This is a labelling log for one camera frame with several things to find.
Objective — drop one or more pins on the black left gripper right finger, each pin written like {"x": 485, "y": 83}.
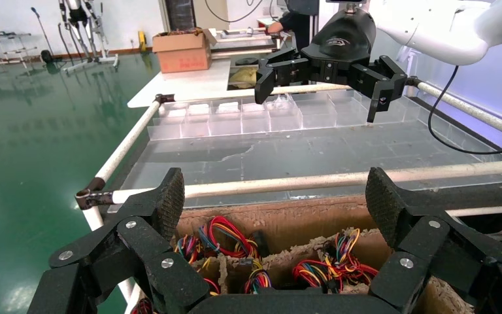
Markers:
{"x": 441, "y": 255}

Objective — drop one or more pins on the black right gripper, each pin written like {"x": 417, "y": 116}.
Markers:
{"x": 342, "y": 43}

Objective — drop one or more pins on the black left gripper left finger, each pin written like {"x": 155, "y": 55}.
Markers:
{"x": 147, "y": 260}

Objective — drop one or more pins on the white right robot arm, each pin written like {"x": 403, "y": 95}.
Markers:
{"x": 450, "y": 34}

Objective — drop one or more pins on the person in dark clothes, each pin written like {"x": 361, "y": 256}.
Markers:
{"x": 298, "y": 26}

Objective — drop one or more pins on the black pipe joint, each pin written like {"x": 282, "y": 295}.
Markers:
{"x": 93, "y": 197}
{"x": 164, "y": 98}
{"x": 412, "y": 81}

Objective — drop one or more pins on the yellow bag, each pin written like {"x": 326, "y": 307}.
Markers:
{"x": 242, "y": 77}

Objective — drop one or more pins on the clear acrylic divider rack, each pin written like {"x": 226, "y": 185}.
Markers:
{"x": 225, "y": 125}

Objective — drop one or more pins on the brown divided cardboard box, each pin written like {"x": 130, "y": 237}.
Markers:
{"x": 285, "y": 223}

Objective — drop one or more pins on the open brown cardboard carton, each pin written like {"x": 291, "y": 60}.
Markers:
{"x": 184, "y": 54}

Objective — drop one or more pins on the white table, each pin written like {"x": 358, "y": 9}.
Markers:
{"x": 181, "y": 86}

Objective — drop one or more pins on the yellow floor object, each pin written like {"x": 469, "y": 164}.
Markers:
{"x": 142, "y": 41}

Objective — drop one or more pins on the black microphone stand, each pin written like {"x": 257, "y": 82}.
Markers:
{"x": 43, "y": 30}

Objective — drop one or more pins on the metal shelf table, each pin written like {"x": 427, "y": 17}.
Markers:
{"x": 6, "y": 47}

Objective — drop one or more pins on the white tripod stand frame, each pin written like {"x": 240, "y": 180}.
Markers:
{"x": 97, "y": 34}

